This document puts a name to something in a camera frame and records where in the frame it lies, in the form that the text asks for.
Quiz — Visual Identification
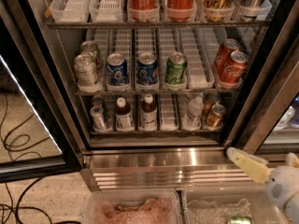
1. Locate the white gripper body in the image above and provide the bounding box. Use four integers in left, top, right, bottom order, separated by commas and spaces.
266, 166, 299, 210

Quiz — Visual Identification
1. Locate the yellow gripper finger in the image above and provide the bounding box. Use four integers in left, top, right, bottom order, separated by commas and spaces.
226, 147, 271, 184
285, 153, 299, 168

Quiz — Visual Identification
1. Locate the clear water bottle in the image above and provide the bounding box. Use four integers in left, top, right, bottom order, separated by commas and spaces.
182, 96, 204, 131

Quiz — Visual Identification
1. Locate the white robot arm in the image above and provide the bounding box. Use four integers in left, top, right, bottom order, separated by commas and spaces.
226, 147, 299, 224

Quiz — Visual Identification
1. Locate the right closed fridge door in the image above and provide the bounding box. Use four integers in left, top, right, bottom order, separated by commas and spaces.
235, 40, 299, 162

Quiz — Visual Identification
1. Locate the right brown juice bottle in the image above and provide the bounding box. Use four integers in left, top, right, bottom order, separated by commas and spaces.
140, 94, 157, 131

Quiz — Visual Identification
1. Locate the brown juice bottle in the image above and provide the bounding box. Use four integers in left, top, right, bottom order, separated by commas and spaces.
116, 97, 134, 130
140, 94, 157, 131

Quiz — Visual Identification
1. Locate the stainless fridge cabinet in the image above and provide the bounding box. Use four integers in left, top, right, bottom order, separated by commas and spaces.
0, 0, 299, 193

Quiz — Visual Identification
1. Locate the left brown juice bottle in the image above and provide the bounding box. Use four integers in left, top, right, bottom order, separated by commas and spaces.
116, 97, 134, 130

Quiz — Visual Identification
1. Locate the open glass fridge door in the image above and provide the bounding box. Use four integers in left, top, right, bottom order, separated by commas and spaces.
0, 0, 82, 182

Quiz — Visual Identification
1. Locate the green can in bin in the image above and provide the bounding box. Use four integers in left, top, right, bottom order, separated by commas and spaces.
227, 216, 253, 224

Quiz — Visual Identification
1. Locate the right clear plastic bin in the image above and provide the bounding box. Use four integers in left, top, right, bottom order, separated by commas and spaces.
182, 183, 288, 224

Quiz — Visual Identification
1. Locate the clear plastic bin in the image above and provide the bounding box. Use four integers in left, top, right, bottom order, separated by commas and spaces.
81, 189, 182, 224
182, 183, 288, 224

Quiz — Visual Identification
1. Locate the front gold can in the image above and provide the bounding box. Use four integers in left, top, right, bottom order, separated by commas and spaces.
205, 104, 226, 128

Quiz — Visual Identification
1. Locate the rear gold can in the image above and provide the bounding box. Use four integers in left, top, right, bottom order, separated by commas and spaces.
203, 92, 221, 116

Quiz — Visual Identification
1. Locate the front red cola can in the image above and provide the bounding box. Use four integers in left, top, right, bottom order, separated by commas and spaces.
220, 50, 248, 84

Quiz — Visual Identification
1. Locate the green soda can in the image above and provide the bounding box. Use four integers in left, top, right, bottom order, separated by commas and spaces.
164, 51, 188, 85

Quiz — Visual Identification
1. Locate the rear red cola can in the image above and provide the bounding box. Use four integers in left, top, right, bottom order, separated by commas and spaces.
214, 38, 240, 74

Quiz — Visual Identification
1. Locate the left clear plastic bin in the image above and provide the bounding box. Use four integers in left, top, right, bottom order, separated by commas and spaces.
81, 189, 182, 224

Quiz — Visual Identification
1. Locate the right blue soda can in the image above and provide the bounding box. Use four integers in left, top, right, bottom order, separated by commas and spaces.
137, 52, 158, 85

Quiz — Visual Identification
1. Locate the blue soda can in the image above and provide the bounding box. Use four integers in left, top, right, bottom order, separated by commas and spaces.
107, 52, 129, 86
137, 52, 158, 85

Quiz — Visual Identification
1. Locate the front silver slim can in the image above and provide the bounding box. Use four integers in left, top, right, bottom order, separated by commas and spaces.
90, 105, 107, 130

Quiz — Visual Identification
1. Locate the silver slim can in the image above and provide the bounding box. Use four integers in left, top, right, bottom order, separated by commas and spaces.
91, 95, 107, 109
90, 105, 107, 130

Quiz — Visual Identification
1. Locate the left blue soda can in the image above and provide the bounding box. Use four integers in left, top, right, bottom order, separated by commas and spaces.
107, 52, 129, 86

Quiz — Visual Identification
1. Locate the rear silver slim can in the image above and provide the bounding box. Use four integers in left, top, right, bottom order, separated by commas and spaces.
91, 95, 107, 109

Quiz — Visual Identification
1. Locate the front white soda can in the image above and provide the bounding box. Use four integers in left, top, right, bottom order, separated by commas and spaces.
74, 54, 99, 87

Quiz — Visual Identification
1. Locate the white soda can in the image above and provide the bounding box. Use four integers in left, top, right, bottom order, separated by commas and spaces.
80, 40, 101, 66
74, 54, 99, 87

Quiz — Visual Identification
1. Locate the rear white soda can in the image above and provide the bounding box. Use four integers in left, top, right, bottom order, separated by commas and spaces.
80, 40, 101, 66

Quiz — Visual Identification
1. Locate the black floor cable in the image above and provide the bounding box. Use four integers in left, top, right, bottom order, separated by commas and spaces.
0, 175, 82, 224

